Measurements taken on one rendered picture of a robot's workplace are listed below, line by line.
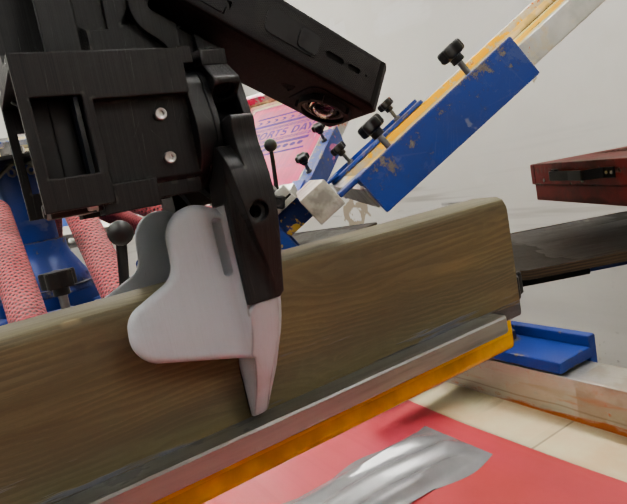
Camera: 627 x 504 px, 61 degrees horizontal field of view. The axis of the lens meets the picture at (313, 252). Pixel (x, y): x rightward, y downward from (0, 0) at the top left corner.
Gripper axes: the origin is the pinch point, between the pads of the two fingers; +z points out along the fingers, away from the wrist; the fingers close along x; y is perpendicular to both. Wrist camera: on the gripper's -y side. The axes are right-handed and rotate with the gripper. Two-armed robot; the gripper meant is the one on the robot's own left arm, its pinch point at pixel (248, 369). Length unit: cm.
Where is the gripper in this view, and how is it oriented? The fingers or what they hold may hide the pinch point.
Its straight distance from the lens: 26.0
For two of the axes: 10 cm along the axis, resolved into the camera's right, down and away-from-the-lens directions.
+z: 1.8, 9.7, 1.3
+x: 5.3, 0.2, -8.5
